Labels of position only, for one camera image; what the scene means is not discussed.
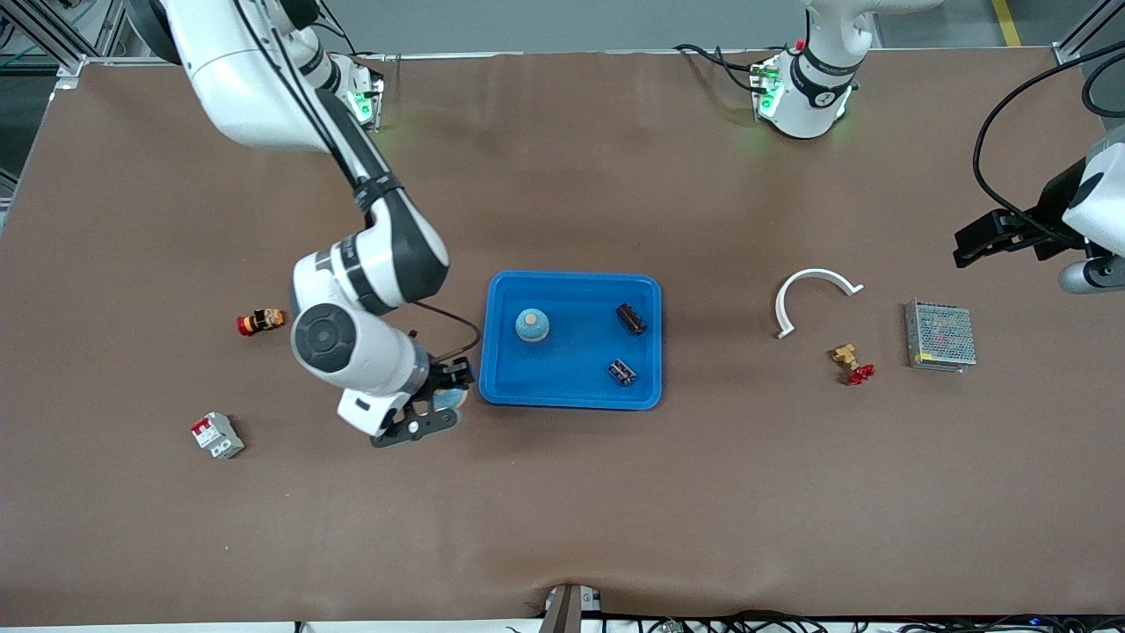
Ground blue plastic tray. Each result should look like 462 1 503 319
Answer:
479 271 663 411

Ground metal mesh power supply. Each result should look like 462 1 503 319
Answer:
904 300 977 374

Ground white curved plastic clamp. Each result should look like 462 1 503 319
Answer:
774 268 865 340

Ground orange red push button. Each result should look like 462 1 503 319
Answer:
236 308 287 337

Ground white red circuit breaker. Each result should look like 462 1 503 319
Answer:
191 412 245 460

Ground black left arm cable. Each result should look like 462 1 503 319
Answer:
971 40 1125 229

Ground aluminium frame profile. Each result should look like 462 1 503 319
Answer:
1053 0 1125 67
0 0 133 93

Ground brass valve red handle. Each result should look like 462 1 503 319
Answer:
832 343 876 387

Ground grey metal post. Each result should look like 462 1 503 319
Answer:
538 582 606 633

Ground black base cable bundle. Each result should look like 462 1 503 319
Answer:
675 42 766 93

